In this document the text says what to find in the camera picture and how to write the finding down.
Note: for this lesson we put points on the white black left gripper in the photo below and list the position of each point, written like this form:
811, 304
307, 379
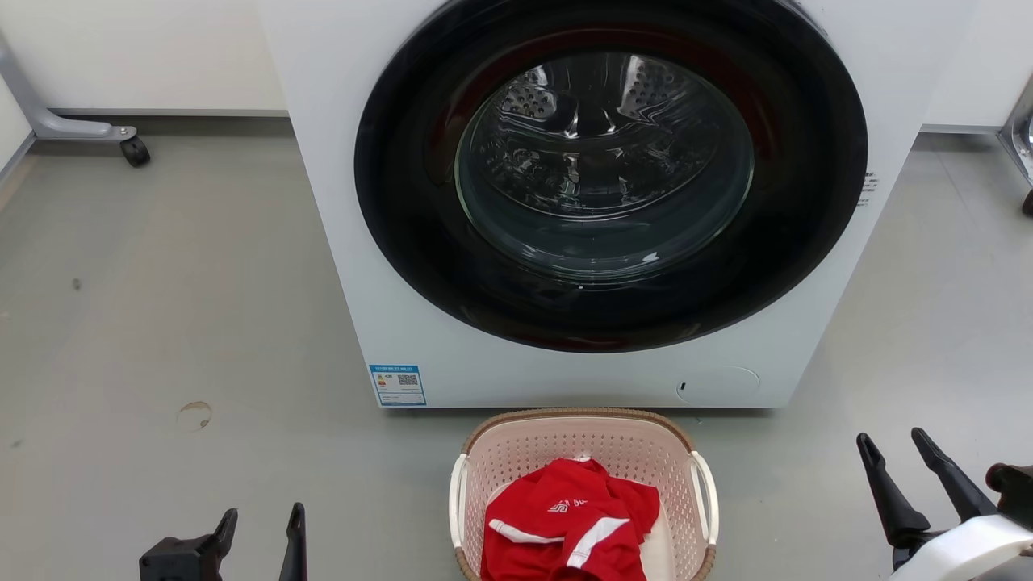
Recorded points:
181, 561

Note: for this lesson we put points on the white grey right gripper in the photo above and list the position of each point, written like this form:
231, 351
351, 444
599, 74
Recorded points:
968, 553

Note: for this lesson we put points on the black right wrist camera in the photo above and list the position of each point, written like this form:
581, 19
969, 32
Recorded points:
1010, 488

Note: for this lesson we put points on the black caster wheel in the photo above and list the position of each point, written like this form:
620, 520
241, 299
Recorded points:
1028, 202
135, 152

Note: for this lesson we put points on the blue energy label sticker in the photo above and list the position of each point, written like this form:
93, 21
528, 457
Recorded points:
397, 385

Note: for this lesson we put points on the white front-load washing machine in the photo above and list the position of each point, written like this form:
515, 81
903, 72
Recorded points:
323, 242

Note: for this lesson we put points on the pink perforated laundry basket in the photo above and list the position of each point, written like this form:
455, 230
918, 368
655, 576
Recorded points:
581, 440

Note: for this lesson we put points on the red and white shirt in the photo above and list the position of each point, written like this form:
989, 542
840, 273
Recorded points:
565, 524

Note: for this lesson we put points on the grey metal stand leg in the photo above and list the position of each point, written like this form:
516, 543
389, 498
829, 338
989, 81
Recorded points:
48, 113
1021, 133

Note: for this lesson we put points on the black round washer door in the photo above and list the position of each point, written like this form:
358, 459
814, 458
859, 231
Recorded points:
403, 218

